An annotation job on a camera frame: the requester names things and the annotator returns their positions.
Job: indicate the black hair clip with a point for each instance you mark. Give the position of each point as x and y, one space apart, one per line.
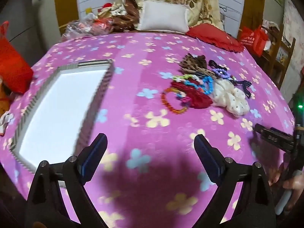
213 64

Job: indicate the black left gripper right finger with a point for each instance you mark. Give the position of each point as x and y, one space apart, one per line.
255 206

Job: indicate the red shopping bag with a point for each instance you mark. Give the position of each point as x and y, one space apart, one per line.
254 40

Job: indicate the clear plastic bag pile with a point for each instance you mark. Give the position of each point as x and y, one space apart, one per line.
83 28

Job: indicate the red bag at left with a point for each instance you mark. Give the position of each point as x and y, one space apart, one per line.
16 74

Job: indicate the wooden chair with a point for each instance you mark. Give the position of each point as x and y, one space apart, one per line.
276 60

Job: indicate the dark red scrunchie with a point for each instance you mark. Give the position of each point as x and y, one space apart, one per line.
198 100

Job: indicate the cream dotted scrunchie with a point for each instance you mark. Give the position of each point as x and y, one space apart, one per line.
226 95

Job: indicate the pink floral bed blanket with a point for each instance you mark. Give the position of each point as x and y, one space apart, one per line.
150 175

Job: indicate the red cushion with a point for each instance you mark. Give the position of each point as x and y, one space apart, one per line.
214 36

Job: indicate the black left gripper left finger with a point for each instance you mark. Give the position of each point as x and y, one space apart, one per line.
45 205

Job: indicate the navy striped ribbon bow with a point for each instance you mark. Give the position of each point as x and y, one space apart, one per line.
245 86

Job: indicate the white pillow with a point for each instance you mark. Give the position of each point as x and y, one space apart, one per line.
162 16

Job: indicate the white striped storage box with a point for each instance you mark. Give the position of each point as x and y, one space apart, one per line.
59 119

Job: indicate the leopard print hair bow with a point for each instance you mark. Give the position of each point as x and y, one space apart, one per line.
195 65

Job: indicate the person's right hand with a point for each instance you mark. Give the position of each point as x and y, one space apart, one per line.
295 184

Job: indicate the brown patterned cloth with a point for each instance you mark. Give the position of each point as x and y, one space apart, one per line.
125 15

